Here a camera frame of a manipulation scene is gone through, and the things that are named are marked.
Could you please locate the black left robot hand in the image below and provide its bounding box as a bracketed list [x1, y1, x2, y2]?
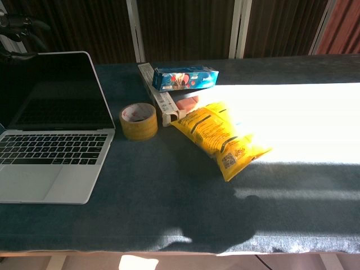
[0, 10, 52, 62]

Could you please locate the silver laptop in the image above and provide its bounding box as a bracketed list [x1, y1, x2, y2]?
[0, 51, 116, 205]

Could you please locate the yellow packing tape roll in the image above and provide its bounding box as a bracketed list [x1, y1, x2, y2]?
[119, 102, 159, 141]

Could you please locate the long white cardboard box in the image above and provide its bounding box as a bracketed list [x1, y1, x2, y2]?
[137, 62, 200, 128]

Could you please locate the blue cookie box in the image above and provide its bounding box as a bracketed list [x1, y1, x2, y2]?
[152, 65, 220, 92]

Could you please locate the yellow snack bag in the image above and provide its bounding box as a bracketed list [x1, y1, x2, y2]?
[170, 101, 273, 182]

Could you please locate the blue-grey table cloth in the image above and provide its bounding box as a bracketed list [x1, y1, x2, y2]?
[0, 53, 360, 254]

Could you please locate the white partition frame post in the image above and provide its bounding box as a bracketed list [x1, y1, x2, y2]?
[228, 0, 252, 60]
[308, 0, 338, 56]
[125, 0, 146, 64]

